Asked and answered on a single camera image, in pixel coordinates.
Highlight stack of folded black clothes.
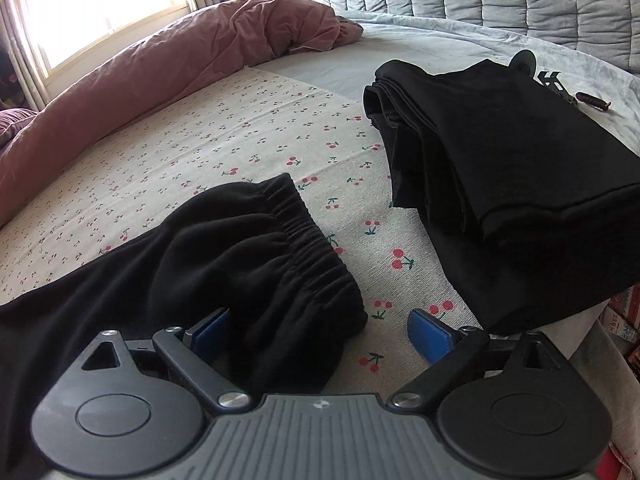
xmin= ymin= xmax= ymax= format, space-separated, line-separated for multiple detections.
xmin=362 ymin=58 xmax=640 ymax=333

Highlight black round disc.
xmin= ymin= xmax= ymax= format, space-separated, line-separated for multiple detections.
xmin=510 ymin=50 xmax=538 ymax=75

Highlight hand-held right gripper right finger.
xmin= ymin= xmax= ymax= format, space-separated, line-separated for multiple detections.
xmin=390 ymin=308 xmax=568 ymax=411

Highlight cherry print bed sheet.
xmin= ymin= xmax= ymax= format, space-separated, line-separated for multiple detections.
xmin=0 ymin=65 xmax=493 ymax=396

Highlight small brown stick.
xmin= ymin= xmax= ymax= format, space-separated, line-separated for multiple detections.
xmin=575 ymin=92 xmax=613 ymax=111

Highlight black bracket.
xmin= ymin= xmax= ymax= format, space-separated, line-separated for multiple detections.
xmin=534 ymin=70 xmax=573 ymax=106

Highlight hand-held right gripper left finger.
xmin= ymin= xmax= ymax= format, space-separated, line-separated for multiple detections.
xmin=80 ymin=308 xmax=251 ymax=413

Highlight black pants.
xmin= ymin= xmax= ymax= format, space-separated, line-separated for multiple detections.
xmin=0 ymin=172 xmax=369 ymax=480

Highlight red object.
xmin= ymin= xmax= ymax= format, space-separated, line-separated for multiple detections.
xmin=595 ymin=447 xmax=617 ymax=480

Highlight pink pillow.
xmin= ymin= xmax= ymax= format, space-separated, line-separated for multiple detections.
xmin=0 ymin=107 xmax=40 ymax=148

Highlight pink duvet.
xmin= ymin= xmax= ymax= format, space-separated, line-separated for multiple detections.
xmin=0 ymin=0 xmax=364 ymax=228

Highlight cardboard box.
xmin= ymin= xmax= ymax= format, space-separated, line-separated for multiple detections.
xmin=600 ymin=282 xmax=640 ymax=346

